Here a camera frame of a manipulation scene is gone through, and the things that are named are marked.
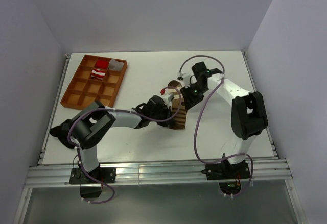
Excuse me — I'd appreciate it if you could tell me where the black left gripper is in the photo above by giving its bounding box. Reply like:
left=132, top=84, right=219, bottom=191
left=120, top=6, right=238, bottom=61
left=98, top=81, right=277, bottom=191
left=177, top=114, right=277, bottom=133
left=150, top=105, right=175, bottom=127

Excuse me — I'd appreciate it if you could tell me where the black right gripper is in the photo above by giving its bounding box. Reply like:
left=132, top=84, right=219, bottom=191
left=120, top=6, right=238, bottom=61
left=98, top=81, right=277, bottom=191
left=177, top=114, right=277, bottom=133
left=180, top=83, right=208, bottom=111

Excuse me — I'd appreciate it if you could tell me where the brown beige striped sock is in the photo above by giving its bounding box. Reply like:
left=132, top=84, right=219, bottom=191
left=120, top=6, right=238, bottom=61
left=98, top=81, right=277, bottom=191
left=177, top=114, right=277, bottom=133
left=167, top=80, right=187, bottom=130

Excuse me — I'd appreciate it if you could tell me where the red white striped sock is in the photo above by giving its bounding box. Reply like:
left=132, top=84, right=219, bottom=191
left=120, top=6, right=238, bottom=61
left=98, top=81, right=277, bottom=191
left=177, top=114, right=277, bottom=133
left=90, top=68, right=106, bottom=80

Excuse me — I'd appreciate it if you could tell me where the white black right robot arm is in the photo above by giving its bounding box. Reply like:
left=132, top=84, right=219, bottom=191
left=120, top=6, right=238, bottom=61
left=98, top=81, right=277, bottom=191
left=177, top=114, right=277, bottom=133
left=178, top=62, right=268, bottom=178

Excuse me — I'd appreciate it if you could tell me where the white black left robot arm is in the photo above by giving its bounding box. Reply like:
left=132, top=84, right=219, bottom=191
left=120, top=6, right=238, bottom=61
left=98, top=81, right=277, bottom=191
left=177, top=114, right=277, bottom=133
left=67, top=93, right=174, bottom=183

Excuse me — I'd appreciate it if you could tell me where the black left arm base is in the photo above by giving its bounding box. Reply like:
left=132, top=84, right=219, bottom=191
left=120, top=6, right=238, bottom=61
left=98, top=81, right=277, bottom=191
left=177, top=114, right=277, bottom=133
left=69, top=166, right=116, bottom=199

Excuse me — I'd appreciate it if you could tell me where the rolled grey sock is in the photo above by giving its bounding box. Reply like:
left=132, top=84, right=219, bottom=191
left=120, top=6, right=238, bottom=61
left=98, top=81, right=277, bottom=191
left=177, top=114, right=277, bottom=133
left=108, top=59, right=124, bottom=71

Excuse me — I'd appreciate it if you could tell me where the brown wooden compartment tray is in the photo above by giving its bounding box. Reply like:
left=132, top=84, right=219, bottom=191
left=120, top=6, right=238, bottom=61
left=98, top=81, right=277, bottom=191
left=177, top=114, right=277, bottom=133
left=60, top=55, right=128, bottom=110

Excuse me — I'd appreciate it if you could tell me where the rolled red sock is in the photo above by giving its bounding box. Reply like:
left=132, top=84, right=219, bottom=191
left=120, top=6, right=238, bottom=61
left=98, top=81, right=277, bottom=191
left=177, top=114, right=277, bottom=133
left=95, top=60, right=110, bottom=69

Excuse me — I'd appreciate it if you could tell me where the black patterned sock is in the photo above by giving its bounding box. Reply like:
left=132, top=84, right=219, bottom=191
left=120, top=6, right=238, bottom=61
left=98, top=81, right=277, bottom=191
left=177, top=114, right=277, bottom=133
left=50, top=119, right=75, bottom=149

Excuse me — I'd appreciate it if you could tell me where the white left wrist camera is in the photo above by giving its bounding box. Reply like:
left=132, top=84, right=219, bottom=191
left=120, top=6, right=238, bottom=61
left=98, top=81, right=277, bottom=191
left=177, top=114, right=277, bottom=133
left=160, top=89, right=175, bottom=107

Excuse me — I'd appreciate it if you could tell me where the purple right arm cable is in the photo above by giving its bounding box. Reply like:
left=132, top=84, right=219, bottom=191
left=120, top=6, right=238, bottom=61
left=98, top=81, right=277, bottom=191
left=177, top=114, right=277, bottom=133
left=178, top=55, right=254, bottom=199

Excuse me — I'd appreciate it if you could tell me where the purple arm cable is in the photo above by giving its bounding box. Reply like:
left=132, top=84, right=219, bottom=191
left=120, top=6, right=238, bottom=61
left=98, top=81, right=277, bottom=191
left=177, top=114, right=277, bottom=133
left=67, top=86, right=183, bottom=204
left=178, top=55, right=254, bottom=199

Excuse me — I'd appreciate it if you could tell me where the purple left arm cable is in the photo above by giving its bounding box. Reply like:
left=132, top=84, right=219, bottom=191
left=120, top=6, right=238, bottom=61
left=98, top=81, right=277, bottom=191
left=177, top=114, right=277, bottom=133
left=67, top=86, right=183, bottom=204

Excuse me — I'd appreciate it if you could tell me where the aluminium front rail frame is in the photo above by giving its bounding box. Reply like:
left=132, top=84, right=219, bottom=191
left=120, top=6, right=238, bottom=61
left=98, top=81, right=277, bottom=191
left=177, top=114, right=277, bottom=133
left=24, top=158, right=293, bottom=188

